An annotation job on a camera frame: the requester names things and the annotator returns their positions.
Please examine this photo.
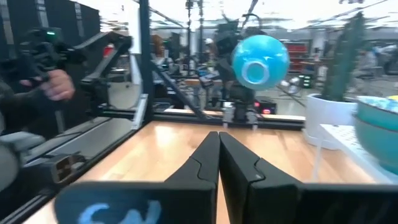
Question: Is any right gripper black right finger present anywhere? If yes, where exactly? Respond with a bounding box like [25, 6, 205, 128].
[218, 131, 398, 224]

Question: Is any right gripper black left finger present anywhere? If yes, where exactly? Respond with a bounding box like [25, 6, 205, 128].
[54, 131, 221, 224]

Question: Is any teal bowl with blue pattern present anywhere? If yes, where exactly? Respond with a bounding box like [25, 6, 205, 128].
[356, 95, 398, 131]
[353, 114, 398, 175]
[231, 34, 290, 91]

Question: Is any red storage rack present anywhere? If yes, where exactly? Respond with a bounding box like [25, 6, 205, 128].
[279, 40, 309, 74]

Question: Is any black box with red light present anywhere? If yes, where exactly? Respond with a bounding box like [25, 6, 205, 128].
[254, 99, 277, 115]

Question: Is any white perforated metal shelf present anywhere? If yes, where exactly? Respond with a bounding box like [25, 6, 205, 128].
[312, 123, 398, 184]

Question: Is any white hexagonal plant pot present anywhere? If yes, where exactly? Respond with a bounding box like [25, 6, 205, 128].
[303, 93, 358, 151]

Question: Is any green cactus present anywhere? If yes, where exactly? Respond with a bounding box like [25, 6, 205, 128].
[322, 11, 366, 102]

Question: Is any person's hand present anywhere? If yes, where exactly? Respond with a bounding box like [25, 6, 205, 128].
[19, 68, 76, 102]

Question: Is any black partition panel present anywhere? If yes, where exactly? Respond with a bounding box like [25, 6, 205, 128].
[0, 0, 101, 78]

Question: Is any person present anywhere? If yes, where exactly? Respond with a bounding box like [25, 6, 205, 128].
[0, 77, 50, 139]

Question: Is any silver metal bracket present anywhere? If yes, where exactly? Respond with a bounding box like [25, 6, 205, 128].
[130, 93, 149, 131]

